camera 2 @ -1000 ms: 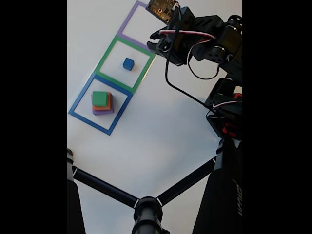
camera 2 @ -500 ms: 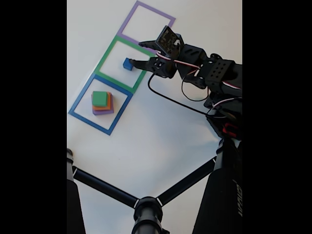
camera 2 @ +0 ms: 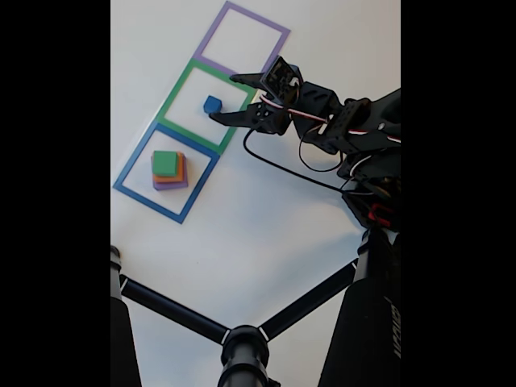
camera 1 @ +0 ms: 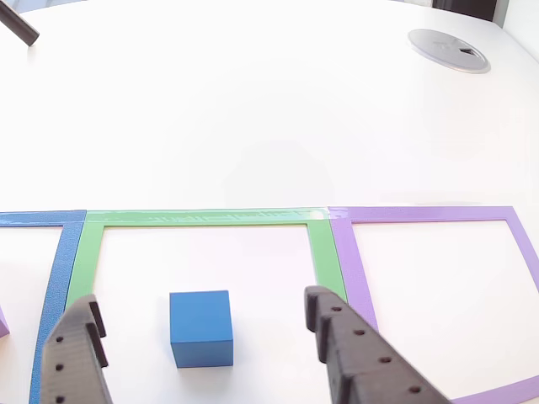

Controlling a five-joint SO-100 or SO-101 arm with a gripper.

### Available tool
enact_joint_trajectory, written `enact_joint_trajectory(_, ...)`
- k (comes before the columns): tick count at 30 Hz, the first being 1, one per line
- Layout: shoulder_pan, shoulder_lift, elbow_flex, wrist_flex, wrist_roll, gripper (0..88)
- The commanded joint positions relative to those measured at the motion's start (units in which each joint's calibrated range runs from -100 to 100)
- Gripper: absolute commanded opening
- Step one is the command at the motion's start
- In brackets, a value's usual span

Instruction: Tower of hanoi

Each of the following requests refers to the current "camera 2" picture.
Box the orange cube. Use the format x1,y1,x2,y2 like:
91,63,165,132
152,151,185,185

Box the green cube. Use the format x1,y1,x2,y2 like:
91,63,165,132
152,150,181,178

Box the purple block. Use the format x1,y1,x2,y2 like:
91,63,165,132
151,152,189,192

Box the red black table clamp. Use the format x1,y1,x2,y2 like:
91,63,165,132
368,203,400,227

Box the black tripod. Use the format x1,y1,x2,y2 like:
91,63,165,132
110,227,402,387

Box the red white servo cable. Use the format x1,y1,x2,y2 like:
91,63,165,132
260,94,402,178

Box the gripper camera board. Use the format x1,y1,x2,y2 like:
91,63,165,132
260,55,303,106

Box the purple square frame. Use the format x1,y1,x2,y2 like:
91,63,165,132
193,0,291,89

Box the black camera cable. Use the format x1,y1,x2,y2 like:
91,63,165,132
242,128,352,191

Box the green square frame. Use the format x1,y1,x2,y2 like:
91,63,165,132
155,57,259,156

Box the blue square frame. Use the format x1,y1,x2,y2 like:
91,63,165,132
112,122,222,225

